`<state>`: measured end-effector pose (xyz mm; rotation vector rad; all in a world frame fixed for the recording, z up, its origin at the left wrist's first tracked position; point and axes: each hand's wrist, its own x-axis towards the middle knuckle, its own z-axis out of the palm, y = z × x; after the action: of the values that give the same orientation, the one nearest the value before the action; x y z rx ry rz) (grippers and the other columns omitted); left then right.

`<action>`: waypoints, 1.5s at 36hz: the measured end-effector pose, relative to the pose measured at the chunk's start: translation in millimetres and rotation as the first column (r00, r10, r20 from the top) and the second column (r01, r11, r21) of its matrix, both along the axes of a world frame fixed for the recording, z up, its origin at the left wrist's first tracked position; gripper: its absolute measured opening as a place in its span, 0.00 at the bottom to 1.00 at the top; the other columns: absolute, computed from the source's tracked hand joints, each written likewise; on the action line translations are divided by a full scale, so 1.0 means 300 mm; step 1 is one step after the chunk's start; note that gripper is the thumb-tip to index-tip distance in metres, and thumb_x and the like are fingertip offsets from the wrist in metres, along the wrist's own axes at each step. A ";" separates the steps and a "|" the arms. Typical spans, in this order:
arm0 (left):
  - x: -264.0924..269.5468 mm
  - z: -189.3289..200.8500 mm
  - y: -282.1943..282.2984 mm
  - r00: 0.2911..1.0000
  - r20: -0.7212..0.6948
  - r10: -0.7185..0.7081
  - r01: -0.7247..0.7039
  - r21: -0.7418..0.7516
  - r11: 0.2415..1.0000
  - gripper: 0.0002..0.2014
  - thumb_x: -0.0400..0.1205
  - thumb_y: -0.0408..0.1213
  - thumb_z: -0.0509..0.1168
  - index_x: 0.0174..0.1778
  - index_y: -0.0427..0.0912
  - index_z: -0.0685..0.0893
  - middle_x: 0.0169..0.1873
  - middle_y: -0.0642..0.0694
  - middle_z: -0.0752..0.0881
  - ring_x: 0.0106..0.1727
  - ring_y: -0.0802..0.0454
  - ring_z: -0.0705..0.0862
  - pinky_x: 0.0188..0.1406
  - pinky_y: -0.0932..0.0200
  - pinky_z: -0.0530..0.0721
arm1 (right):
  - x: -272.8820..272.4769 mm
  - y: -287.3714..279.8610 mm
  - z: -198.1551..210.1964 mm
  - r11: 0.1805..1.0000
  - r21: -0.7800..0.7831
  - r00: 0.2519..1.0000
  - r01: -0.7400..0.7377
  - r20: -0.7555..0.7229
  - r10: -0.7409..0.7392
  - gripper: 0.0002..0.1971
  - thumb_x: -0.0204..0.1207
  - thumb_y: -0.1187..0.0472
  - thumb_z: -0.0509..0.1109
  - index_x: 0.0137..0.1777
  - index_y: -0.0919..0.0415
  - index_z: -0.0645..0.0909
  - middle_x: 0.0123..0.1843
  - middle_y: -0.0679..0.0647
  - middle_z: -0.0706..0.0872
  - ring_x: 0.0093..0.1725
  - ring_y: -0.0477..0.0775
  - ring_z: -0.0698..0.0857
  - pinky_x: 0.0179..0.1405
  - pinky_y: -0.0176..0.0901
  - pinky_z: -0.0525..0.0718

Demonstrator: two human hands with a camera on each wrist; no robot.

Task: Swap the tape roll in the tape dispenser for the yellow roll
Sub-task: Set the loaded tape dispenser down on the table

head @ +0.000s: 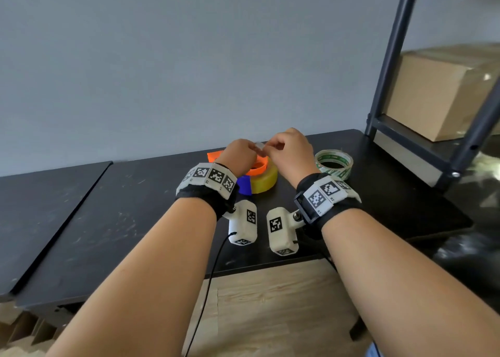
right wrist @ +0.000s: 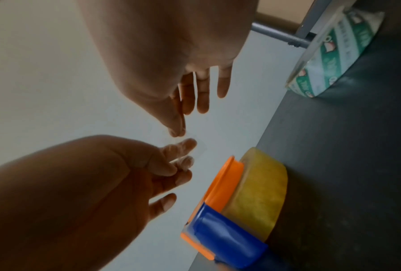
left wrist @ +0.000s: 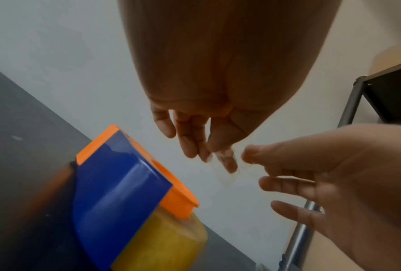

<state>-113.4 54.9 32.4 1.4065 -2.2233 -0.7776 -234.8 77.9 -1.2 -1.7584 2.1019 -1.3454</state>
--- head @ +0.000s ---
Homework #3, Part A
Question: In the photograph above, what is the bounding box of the clear tape roll green label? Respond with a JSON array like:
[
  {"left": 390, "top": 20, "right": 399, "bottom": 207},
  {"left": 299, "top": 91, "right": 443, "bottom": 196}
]
[{"left": 315, "top": 150, "right": 354, "bottom": 181}]

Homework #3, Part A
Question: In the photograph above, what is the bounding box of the person's left hand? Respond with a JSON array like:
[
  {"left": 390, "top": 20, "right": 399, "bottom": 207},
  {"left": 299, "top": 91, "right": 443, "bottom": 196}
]
[{"left": 214, "top": 139, "right": 264, "bottom": 179}]

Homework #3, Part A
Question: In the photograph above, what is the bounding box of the clear yellowish tape roll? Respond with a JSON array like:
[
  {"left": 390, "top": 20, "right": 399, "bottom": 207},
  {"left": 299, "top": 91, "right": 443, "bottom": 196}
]
[{"left": 246, "top": 142, "right": 279, "bottom": 194}]

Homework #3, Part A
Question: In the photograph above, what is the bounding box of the black metal shelf rack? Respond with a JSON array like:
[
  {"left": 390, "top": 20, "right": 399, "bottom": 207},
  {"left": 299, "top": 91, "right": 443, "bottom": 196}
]
[{"left": 365, "top": 0, "right": 500, "bottom": 191}]

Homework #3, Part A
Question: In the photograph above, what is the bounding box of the white left wrist camera module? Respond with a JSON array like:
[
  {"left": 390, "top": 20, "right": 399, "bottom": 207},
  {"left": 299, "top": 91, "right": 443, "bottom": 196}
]
[{"left": 228, "top": 200, "right": 259, "bottom": 247}]

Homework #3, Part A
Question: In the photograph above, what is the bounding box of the person's left forearm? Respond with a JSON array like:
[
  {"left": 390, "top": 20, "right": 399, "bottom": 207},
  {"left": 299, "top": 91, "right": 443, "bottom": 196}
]
[{"left": 46, "top": 199, "right": 218, "bottom": 357}]

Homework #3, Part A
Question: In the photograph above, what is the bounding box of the black left camera cable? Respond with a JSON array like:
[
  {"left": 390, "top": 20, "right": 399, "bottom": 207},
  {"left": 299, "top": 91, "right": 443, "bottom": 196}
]
[{"left": 183, "top": 232, "right": 238, "bottom": 357}]

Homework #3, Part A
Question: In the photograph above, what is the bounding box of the white right wrist camera module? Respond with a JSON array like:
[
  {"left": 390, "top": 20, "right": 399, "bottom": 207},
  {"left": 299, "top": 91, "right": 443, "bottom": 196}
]
[{"left": 267, "top": 207, "right": 304, "bottom": 256}]

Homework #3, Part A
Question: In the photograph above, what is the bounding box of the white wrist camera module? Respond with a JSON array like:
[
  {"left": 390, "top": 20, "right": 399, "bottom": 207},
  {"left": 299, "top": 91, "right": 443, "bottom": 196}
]
[
  {"left": 228, "top": 200, "right": 259, "bottom": 247},
  {"left": 267, "top": 207, "right": 304, "bottom": 256}
]

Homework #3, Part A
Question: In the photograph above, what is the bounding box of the black left wristband with markers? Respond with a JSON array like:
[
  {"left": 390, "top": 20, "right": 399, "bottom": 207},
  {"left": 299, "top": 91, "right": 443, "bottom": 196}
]
[{"left": 175, "top": 163, "right": 239, "bottom": 221}]

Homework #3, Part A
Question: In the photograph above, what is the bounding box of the orange and blue tape dispenser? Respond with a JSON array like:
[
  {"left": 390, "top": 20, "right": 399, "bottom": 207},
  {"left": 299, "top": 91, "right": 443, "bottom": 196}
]
[{"left": 207, "top": 151, "right": 270, "bottom": 195}]

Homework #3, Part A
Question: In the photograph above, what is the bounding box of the black wristband with markers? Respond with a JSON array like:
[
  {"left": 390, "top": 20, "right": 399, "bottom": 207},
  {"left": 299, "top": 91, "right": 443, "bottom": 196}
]
[
  {"left": 294, "top": 173, "right": 362, "bottom": 237},
  {"left": 175, "top": 163, "right": 239, "bottom": 221}
]

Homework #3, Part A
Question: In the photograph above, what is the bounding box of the person's right hand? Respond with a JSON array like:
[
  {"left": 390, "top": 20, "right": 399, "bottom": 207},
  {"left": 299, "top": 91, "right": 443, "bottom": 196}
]
[{"left": 263, "top": 128, "right": 320, "bottom": 186}]

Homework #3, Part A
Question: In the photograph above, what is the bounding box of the black plastic bag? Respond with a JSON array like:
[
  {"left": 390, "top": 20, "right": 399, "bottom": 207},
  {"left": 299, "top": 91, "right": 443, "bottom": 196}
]
[{"left": 432, "top": 132, "right": 500, "bottom": 291}]

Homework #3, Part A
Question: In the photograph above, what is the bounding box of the black right wristband with markers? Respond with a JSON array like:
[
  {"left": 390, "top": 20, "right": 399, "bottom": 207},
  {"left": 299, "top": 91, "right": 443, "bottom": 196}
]
[{"left": 294, "top": 173, "right": 362, "bottom": 237}]

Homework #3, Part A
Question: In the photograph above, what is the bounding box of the person's right forearm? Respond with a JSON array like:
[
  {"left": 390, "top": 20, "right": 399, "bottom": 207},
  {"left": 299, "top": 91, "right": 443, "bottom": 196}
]
[{"left": 321, "top": 208, "right": 500, "bottom": 357}]

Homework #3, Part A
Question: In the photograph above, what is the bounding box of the brown cardboard box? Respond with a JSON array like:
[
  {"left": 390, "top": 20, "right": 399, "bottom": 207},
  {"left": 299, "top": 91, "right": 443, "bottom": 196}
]
[{"left": 385, "top": 44, "right": 500, "bottom": 142}]

